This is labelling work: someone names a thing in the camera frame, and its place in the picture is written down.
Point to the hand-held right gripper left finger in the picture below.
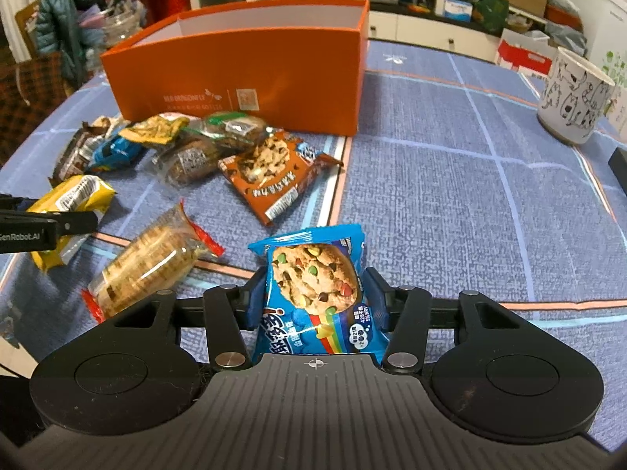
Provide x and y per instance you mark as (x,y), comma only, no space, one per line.
(257,298)

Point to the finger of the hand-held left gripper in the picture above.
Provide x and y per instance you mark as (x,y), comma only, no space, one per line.
(73,221)
(14,203)

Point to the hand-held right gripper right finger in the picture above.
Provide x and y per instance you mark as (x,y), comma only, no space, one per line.
(374,293)

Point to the blue cookie packet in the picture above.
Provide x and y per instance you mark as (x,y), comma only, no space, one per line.
(313,279)

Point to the dark brown snack packet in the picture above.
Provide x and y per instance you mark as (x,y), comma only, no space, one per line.
(76,156)

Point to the small blue snack packet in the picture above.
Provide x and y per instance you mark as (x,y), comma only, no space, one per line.
(115,154)

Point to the clear biscuit roll packet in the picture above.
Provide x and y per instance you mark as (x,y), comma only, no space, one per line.
(142,264)

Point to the white cookie packet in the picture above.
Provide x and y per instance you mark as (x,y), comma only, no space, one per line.
(103,126)

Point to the yellow patterned snack packet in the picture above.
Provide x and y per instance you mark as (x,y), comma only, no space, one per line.
(152,131)

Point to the brown cookie packet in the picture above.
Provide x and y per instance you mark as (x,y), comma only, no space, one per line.
(269,171)

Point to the clear brown cake packet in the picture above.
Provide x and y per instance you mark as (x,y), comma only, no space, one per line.
(188,164)

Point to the green label bread packet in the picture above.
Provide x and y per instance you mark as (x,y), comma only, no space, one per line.
(235,129)

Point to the orange cardboard box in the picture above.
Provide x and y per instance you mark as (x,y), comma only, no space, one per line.
(245,73)

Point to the brown checkered chair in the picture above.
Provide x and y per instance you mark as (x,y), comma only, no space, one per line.
(24,103)

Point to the blue plaid tablecloth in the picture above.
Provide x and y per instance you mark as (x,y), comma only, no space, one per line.
(441,181)

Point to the wooden chair back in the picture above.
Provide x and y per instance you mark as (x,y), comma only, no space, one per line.
(24,24)

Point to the dark teal down jacket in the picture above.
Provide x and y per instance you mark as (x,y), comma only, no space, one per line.
(63,14)

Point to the red cabinet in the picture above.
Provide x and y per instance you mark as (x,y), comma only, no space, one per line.
(164,2)

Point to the glass and white TV stand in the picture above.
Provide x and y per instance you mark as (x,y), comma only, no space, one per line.
(431,34)

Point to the black flat object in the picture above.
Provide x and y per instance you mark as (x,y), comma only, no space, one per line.
(618,164)

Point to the white patterned mug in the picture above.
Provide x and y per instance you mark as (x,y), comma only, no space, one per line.
(573,98)

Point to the red white carton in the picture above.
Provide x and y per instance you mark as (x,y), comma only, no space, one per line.
(519,51)

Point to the blue white box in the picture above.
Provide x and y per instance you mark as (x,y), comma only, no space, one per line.
(458,10)

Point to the dark green bag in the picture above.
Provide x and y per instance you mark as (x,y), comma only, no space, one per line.
(492,10)

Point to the white chest appliance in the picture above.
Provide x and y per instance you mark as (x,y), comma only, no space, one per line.
(602,24)

